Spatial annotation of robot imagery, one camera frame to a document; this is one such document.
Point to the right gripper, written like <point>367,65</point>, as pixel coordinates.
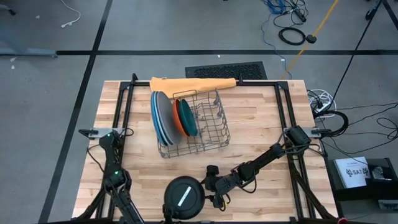
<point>224,183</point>

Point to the small black plate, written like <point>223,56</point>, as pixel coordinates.
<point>174,193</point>

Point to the small dark teal plate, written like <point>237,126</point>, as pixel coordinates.
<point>188,118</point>

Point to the small orange plate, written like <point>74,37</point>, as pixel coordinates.
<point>176,118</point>

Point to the large grey plate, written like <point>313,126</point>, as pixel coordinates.
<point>169,121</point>

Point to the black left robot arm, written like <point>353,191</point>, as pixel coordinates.
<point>113,155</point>

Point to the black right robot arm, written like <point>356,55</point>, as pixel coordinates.
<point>267,155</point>

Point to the orange cloth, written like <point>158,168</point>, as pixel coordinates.
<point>186,83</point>

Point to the grey metal mounting plate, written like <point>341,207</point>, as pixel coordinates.
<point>312,130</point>
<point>93,133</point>

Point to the white power strip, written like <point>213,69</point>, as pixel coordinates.
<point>323,107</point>

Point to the white printed booklet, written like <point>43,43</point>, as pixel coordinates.
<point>353,172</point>

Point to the black side stand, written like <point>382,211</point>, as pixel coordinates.
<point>357,194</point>

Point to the black device with sticker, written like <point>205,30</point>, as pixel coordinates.
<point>381,174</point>

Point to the grey flat device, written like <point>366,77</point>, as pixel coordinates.
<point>388,204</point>

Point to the black power strip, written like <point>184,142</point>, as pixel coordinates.
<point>300,14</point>

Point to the black slanted pole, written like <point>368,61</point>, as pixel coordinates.
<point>357,46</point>

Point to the grey table base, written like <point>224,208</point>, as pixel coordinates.
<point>18,51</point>

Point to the black thin stand leg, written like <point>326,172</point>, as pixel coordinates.
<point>390,9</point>

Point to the office chair base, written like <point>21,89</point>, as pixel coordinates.
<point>12,13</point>

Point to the black metal table frame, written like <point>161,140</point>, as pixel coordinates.
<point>261,83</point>

